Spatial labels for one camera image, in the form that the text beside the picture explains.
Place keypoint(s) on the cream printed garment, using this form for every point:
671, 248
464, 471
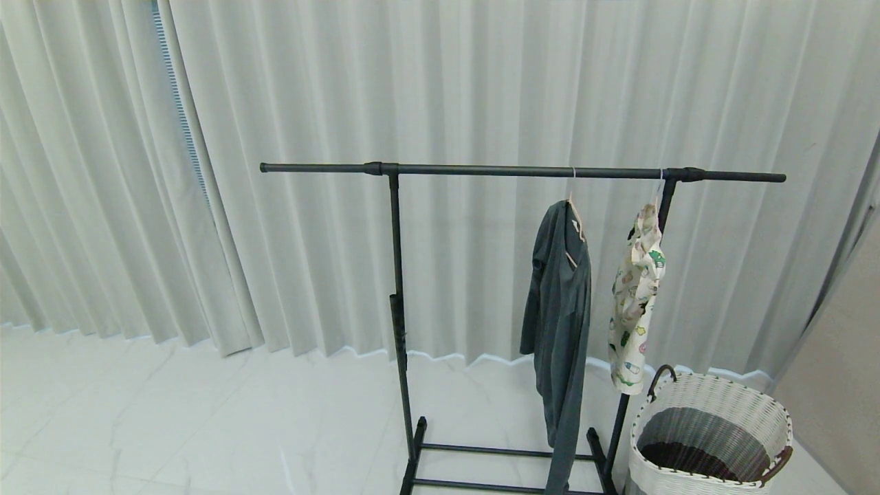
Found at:
636, 302

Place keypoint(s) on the white laundry basket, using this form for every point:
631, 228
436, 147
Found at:
715, 426

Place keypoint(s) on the dark grey long-sleeved shirt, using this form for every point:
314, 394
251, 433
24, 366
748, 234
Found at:
560, 330

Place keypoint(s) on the black clothes rack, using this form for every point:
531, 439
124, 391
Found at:
481, 170

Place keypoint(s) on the pink clothes hanger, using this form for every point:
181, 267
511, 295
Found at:
661, 184
573, 206

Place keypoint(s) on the white curtain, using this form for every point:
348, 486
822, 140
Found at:
412, 82

